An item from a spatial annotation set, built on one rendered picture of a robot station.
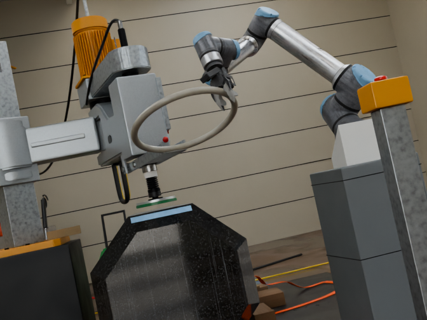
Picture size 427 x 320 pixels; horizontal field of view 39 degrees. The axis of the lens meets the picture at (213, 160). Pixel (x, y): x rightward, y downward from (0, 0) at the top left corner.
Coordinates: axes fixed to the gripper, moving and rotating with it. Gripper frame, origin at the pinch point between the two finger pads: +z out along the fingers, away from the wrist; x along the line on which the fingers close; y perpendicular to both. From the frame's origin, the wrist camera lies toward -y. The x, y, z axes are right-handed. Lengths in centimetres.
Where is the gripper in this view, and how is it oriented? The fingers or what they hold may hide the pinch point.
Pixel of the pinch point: (227, 103)
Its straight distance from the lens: 251.4
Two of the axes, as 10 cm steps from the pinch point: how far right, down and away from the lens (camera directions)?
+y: 6.5, 1.0, 7.5
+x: -6.8, 5.1, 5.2
